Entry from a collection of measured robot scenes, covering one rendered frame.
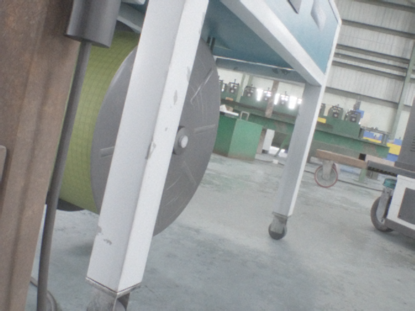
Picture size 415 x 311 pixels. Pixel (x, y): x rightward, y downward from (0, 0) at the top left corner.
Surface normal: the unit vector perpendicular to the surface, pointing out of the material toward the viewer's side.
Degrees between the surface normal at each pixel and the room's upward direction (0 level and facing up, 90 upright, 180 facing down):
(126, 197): 90
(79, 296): 0
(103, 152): 90
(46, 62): 90
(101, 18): 90
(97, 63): 58
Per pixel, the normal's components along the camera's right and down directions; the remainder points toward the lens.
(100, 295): -0.42, -0.04
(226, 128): -0.62, -0.10
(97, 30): 0.57, 0.20
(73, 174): -0.48, 0.43
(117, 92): 0.88, 0.25
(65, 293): 0.24, -0.97
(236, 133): 0.74, 0.23
